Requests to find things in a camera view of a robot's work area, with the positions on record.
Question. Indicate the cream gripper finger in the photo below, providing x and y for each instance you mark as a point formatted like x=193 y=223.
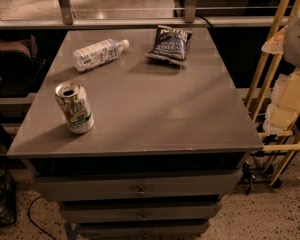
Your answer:
x=275 y=45
x=284 y=108

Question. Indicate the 7up soda can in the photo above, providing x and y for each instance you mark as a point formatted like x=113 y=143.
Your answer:
x=72 y=100

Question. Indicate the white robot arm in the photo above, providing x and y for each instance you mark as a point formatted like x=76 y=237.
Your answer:
x=291 y=52

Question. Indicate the metal window railing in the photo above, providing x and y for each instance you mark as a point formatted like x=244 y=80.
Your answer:
x=97 y=14

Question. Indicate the blue chip bag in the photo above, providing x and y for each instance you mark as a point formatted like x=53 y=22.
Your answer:
x=170 y=45

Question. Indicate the top grey drawer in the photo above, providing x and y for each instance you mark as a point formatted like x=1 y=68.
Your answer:
x=126 y=186

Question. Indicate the grey drawer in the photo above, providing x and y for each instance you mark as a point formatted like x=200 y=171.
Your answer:
x=126 y=186
x=143 y=230
x=141 y=212

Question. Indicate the grey drawer cabinet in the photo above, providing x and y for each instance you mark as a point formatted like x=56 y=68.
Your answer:
x=149 y=117

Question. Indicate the clear plastic water bottle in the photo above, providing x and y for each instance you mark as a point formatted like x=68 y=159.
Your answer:
x=98 y=54

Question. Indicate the middle grey drawer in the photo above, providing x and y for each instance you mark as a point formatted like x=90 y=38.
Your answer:
x=141 y=212

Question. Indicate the bottom grey drawer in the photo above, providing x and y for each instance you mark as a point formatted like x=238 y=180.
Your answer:
x=143 y=230

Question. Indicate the dark chair at left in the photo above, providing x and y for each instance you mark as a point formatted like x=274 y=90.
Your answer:
x=19 y=67

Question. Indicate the wooden easel frame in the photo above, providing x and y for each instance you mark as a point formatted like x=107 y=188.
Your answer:
x=279 y=149

